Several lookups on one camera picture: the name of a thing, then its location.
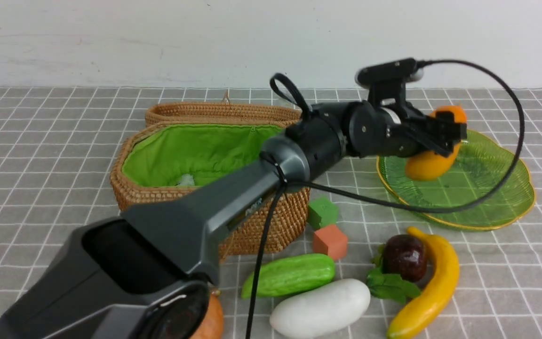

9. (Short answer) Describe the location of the green glass leaf plate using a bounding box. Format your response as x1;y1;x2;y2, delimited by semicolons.
376;130;536;231

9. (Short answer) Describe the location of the orange foam cube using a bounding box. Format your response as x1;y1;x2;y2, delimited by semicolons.
312;225;349;260

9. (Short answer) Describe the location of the orange brown potato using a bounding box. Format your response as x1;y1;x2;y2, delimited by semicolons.
190;289;224;339

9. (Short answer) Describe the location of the orange yellow mango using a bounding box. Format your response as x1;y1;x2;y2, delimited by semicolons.
405;105;467;182

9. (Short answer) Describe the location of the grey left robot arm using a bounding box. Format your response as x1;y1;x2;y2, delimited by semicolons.
0;98;467;339

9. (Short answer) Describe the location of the woven wicker basket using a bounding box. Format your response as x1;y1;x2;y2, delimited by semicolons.
110;118;310;259

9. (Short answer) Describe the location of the white eggplant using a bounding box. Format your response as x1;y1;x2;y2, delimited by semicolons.
270;278;372;339

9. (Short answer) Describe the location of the green bitter gourd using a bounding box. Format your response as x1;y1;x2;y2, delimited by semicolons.
256;253;336;298

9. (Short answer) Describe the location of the yellow banana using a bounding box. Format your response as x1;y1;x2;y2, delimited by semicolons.
386;227;460;339

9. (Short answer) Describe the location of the dark purple passion fruit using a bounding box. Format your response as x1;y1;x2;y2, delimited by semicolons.
382;234;428;283

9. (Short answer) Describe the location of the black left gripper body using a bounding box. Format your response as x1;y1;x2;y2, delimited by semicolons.
346;100;427;157

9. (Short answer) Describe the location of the green leafy vegetable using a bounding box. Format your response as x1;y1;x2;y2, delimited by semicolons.
366;244;422;304

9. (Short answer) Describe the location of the green foam cube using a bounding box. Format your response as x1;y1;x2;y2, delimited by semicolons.
307;197;340;230

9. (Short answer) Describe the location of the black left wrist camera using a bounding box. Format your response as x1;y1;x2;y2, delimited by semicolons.
355;58;424;89

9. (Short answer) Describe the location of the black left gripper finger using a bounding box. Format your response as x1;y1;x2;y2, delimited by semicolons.
426;111;468;142
405;129;454;157

